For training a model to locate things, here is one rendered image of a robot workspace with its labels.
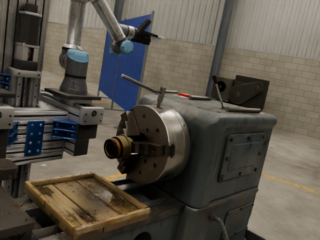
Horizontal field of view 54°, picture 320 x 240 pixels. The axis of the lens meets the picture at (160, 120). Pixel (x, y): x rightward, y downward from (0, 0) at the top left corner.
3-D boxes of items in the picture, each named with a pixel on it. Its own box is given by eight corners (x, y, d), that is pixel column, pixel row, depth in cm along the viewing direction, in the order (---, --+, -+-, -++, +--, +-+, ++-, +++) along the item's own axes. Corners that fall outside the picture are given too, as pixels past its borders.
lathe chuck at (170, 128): (124, 160, 144) (141, 95, 136) (172, 195, 124) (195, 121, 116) (108, 162, 138) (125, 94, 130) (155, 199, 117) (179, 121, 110)
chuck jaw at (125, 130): (139, 138, 128) (131, 112, 132) (147, 134, 125) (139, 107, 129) (118, 140, 120) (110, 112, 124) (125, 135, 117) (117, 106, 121)
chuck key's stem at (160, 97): (155, 113, 125) (163, 85, 122) (159, 115, 124) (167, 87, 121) (152, 113, 124) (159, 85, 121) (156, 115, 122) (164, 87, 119)
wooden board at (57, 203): (93, 180, 135) (94, 171, 134) (149, 218, 111) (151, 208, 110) (23, 191, 113) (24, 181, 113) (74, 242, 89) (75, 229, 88)
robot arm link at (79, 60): (67, 74, 164) (70, 48, 162) (61, 71, 176) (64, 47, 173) (89, 77, 171) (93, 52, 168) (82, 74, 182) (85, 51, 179)
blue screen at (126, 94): (85, 95, 991) (95, 19, 950) (109, 98, 1022) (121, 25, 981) (114, 128, 618) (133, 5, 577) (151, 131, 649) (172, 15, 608)
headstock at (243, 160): (195, 157, 199) (207, 97, 192) (264, 187, 167) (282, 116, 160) (122, 168, 156) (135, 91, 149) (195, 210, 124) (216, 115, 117)
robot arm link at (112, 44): (113, 55, 187) (116, 36, 185) (106, 53, 196) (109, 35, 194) (125, 57, 191) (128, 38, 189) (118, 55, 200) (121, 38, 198)
